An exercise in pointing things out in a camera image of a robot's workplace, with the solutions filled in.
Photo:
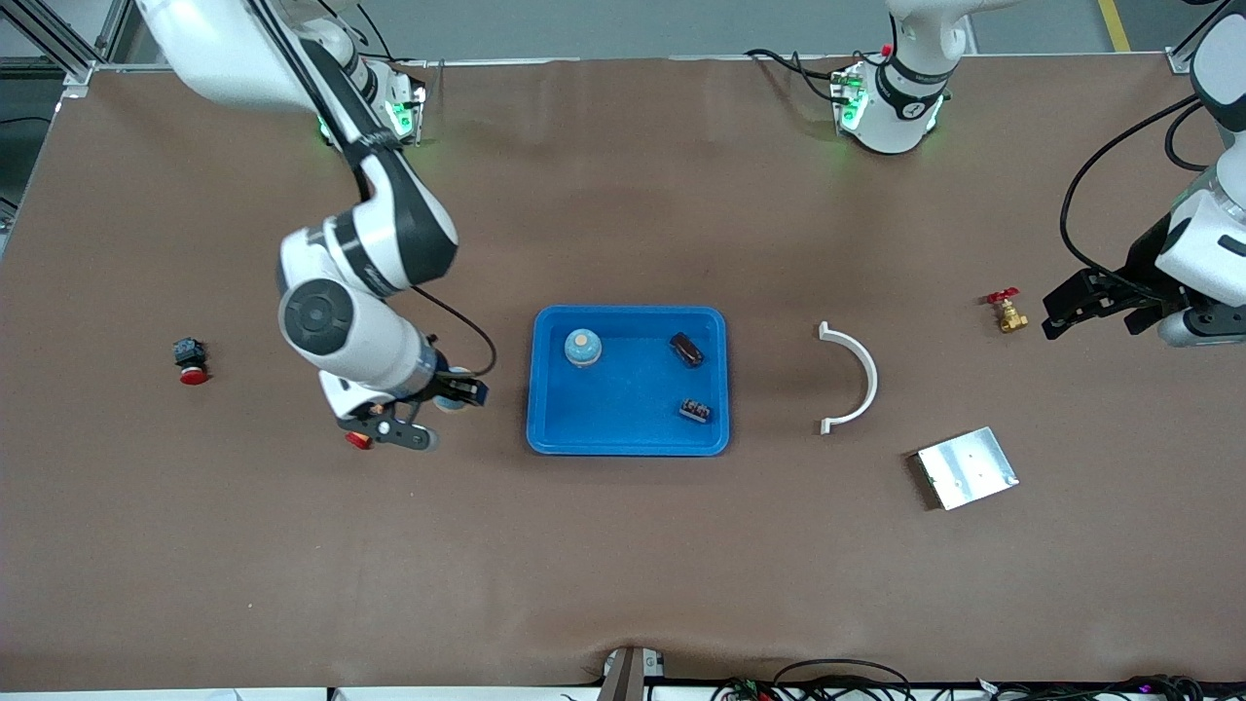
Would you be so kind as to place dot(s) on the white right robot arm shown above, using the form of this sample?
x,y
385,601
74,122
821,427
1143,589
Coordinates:
x,y
331,321

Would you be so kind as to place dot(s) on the black red emergency push button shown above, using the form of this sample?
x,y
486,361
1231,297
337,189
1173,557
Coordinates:
x,y
190,355

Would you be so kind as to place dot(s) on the white curved plastic bracket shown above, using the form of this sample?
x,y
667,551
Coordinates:
x,y
869,375

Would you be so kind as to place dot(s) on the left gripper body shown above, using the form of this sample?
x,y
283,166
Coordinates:
x,y
1137,276

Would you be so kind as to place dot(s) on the aluminium frame beam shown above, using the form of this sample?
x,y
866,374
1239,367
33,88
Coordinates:
x,y
1185,60
58,49

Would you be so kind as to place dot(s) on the blue plastic tray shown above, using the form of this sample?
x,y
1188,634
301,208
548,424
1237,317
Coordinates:
x,y
633,380

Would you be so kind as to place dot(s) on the blue bell with white top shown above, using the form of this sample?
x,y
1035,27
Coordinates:
x,y
582,347
453,409

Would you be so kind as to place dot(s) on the silver metal plate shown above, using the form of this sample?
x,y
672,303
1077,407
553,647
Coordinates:
x,y
969,467

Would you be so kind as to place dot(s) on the grey metal table clamp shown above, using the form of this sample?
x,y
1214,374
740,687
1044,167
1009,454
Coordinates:
x,y
628,677

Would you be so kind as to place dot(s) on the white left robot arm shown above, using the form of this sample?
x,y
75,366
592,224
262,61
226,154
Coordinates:
x,y
900,122

